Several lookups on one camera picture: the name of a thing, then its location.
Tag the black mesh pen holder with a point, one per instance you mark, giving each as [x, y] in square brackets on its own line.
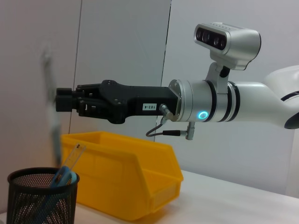
[35, 203]

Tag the blue capped scissors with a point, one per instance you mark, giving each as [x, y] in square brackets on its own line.
[64, 176]

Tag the clear plastic ruler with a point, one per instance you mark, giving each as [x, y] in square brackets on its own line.
[76, 155]

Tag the yellow plastic storage bin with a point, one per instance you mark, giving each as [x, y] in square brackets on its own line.
[121, 172]

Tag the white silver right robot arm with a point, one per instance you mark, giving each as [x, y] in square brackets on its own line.
[252, 102]

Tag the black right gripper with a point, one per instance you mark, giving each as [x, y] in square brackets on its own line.
[144, 98]

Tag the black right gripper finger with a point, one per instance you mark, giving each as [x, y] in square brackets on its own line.
[64, 92]
[64, 105]

